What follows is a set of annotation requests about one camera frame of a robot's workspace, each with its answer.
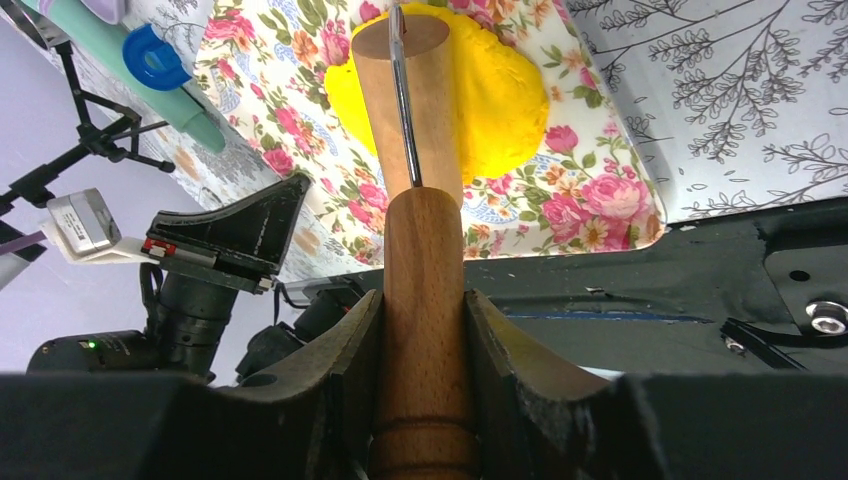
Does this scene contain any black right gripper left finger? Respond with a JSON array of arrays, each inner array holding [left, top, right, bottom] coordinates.
[[1, 290, 383, 479]]

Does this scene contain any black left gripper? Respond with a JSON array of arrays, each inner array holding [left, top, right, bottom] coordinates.
[[139, 173, 311, 384]]

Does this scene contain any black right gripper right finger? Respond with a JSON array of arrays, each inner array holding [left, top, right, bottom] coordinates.
[[464, 290, 847, 479]]

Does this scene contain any wooden dough roller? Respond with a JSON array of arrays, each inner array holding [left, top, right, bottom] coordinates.
[[352, 3, 480, 479]]

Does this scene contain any floral rectangular tray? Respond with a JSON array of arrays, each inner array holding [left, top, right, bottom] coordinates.
[[194, 1, 665, 267]]

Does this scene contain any yellow dough piece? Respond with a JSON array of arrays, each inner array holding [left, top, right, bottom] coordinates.
[[323, 1, 551, 187]]

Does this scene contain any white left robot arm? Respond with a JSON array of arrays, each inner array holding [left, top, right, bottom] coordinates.
[[27, 174, 311, 382]]

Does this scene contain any black mini tripod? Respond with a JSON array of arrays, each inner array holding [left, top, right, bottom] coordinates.
[[1, 41, 176, 215]]

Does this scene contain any purple plastic tray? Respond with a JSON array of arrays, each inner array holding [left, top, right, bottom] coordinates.
[[34, 0, 127, 26]]

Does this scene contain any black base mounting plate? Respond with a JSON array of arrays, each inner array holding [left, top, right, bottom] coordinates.
[[284, 198, 848, 379]]

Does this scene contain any floral tablecloth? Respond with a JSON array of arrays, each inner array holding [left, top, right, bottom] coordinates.
[[0, 0, 848, 286]]

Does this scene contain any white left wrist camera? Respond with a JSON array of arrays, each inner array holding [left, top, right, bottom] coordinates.
[[41, 188, 159, 265]]

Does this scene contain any teal handled tool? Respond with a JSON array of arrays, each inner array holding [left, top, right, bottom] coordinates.
[[18, 0, 228, 155]]

